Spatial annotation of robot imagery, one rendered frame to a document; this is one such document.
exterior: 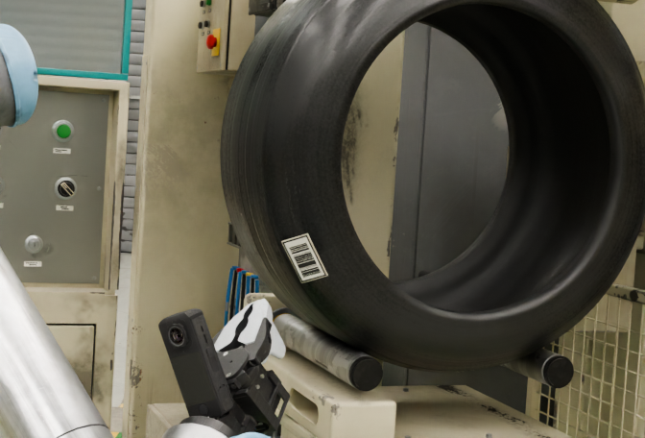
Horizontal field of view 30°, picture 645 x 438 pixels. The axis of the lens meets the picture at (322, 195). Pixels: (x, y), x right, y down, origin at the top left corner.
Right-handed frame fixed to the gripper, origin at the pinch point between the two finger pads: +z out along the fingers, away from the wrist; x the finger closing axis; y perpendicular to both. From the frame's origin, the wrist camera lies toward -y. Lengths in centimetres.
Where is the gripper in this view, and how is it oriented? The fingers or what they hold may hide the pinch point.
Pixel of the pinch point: (255, 304)
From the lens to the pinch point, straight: 138.6
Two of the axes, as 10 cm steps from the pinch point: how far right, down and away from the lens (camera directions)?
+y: 5.0, 7.5, 4.2
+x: 8.2, -2.6, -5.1
